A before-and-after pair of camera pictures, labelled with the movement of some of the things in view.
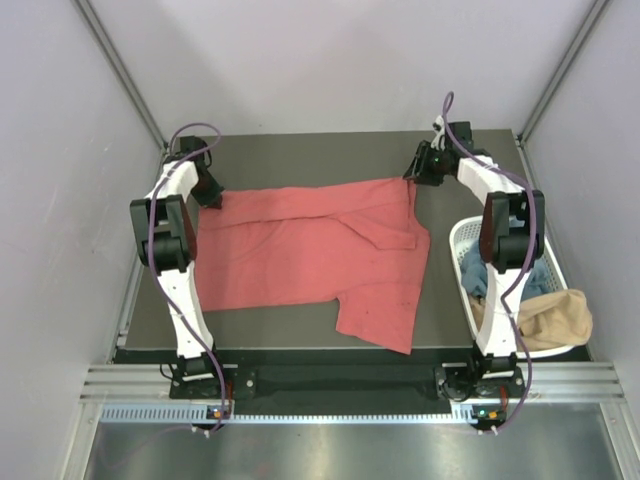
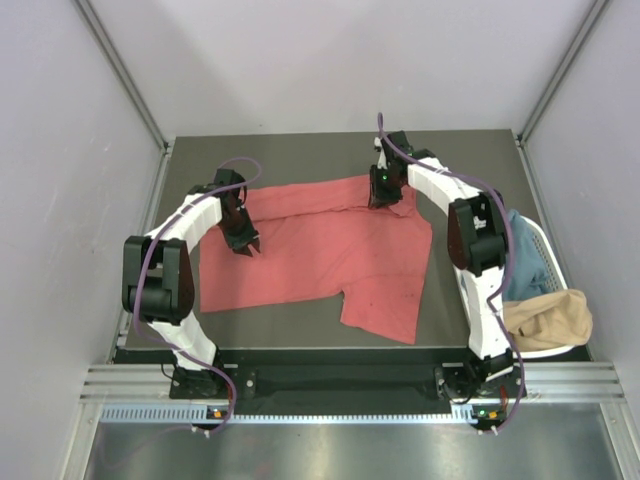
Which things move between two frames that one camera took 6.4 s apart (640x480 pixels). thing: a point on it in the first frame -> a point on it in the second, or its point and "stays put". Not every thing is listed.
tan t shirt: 548,321 stays put
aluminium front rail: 556,381 stays put
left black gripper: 213,197 -> 249,236
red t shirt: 360,243 stays put
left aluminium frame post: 121,71 stays put
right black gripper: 417,170 -> 378,198
